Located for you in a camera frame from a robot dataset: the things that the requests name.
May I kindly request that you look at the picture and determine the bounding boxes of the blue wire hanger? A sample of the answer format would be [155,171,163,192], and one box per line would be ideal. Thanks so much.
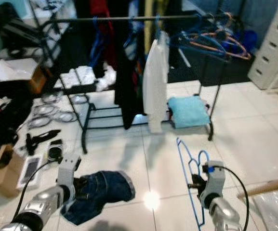
[175,138,211,230]
[174,17,232,62]

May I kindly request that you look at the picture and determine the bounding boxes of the blue denim shorts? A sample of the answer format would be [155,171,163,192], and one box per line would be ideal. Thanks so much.
[61,169,136,226]

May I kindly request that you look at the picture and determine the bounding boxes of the blue clothes hanger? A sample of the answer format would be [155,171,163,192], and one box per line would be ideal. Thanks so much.
[91,22,106,69]

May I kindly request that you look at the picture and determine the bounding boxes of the small black device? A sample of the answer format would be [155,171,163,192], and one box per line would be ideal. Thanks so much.
[47,139,65,162]

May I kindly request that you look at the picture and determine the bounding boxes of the white phone box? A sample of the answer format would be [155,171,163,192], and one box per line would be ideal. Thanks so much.
[16,154,43,190]

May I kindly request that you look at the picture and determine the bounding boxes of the black handheld tool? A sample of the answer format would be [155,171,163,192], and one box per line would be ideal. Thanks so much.
[25,128,62,156]

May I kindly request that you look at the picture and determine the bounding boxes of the wooden pole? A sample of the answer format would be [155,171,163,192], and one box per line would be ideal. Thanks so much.
[237,174,278,199]

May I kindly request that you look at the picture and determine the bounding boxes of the brown cardboard box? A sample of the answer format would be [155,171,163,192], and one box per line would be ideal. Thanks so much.
[0,143,27,198]

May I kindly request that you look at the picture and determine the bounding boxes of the cyan folded cloth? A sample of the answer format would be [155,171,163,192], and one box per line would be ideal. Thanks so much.
[168,95,211,129]

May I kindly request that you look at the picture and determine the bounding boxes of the clear plastic sheet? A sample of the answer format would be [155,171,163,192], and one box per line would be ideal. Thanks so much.
[252,188,278,231]

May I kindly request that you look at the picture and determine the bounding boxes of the black bag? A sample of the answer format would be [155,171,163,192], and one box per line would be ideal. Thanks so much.
[0,76,34,181]

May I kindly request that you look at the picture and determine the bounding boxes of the white folded cloth pile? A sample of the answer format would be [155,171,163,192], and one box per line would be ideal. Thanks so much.
[61,66,96,88]

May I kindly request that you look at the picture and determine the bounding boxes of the black hanging garment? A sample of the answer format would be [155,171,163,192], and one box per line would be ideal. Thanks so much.
[112,29,147,130]

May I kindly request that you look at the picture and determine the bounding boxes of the white crumpled cloth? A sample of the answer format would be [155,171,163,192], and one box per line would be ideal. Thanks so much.
[95,62,118,92]

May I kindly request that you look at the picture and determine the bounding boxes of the white hanging garment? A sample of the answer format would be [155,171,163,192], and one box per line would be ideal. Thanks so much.
[143,31,171,134]

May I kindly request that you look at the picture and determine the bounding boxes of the open box with white paper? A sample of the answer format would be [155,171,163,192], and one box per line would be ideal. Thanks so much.
[0,57,48,95]

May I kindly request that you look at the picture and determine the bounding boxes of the white drawer cabinet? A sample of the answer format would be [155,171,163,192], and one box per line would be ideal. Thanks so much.
[248,0,278,90]

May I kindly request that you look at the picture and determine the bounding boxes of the red hanging garment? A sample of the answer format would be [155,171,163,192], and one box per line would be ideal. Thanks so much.
[90,0,116,61]

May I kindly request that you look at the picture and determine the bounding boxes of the black chair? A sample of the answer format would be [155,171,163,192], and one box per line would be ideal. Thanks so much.
[0,2,34,49]

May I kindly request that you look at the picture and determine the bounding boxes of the yellow hanging garment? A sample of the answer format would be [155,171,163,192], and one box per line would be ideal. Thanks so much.
[144,0,159,40]

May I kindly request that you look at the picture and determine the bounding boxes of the black metal clothes rack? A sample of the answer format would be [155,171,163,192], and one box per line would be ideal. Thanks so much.
[38,12,251,154]

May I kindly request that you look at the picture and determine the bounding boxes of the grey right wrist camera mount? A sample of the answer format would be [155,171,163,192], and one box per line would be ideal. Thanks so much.
[201,161,226,198]

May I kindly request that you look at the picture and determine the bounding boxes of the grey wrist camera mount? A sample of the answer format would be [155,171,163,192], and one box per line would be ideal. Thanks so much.
[57,154,82,189]
[201,161,226,198]

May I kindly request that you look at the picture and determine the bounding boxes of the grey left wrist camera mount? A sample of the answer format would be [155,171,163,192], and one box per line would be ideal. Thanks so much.
[57,154,82,189]

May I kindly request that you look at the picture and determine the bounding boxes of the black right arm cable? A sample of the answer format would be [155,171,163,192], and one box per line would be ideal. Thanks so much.
[206,165,251,223]

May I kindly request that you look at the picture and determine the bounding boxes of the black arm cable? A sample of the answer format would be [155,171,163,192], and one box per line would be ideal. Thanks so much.
[13,159,63,223]
[206,165,251,223]

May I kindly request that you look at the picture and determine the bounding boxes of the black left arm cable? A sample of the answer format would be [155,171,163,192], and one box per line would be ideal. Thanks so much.
[13,159,63,223]

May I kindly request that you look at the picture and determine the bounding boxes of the orange wire hanger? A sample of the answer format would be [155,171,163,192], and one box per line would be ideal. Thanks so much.
[188,17,253,61]

